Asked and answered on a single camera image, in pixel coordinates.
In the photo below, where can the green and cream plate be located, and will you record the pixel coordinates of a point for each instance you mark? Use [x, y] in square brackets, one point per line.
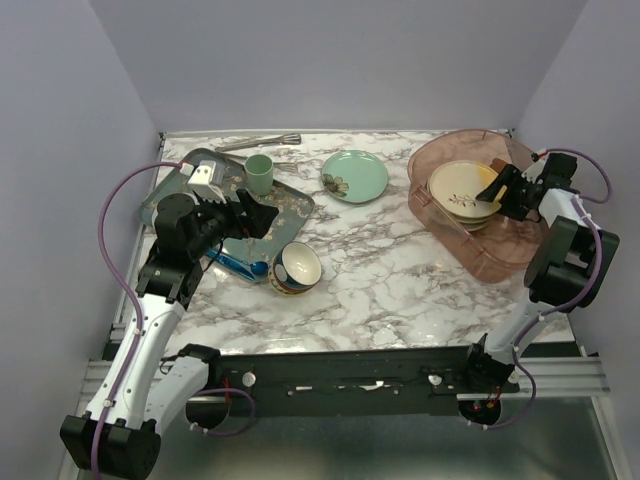
[354, 176]

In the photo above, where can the floral teal tray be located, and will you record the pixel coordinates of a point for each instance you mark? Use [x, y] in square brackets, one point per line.
[294, 206]

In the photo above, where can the cream divided bowl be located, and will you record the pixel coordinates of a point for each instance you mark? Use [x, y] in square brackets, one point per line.
[477, 226]

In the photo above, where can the transparent pink plastic bin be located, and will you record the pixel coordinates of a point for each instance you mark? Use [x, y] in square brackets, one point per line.
[497, 250]

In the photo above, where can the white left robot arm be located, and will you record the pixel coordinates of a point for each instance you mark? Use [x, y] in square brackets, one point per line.
[119, 434]

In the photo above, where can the yellow and cream plate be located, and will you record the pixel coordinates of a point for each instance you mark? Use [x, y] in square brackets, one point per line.
[455, 185]

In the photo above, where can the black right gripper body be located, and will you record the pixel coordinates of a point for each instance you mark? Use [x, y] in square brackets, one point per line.
[518, 206]

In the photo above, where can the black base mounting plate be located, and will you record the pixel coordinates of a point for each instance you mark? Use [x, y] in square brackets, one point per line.
[354, 383]

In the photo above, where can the metal serving tongs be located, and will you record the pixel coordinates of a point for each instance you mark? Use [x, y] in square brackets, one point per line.
[292, 139]

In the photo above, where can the patterned ceramic bowl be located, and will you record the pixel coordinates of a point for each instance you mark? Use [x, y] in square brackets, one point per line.
[295, 269]

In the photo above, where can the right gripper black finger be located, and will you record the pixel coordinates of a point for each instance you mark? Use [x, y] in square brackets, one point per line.
[492, 193]
[509, 176]

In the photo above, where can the blue spoon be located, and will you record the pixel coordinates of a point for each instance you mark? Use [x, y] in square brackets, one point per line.
[254, 272]

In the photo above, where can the aluminium frame rail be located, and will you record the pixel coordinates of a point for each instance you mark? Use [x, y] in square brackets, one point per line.
[560, 377]

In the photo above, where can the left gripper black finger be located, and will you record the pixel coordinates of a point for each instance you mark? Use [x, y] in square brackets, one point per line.
[247, 208]
[260, 218]

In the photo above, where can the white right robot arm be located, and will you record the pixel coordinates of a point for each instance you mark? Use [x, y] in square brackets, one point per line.
[566, 271]

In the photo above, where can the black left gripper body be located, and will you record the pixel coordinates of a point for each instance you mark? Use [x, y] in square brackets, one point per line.
[219, 220]

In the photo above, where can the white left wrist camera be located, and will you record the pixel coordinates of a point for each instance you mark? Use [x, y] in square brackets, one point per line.
[205, 179]

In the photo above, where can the green plastic cup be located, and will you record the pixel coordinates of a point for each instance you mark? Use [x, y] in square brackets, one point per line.
[259, 172]

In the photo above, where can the pink and cream plate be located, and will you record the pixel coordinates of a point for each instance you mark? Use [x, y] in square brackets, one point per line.
[473, 220]

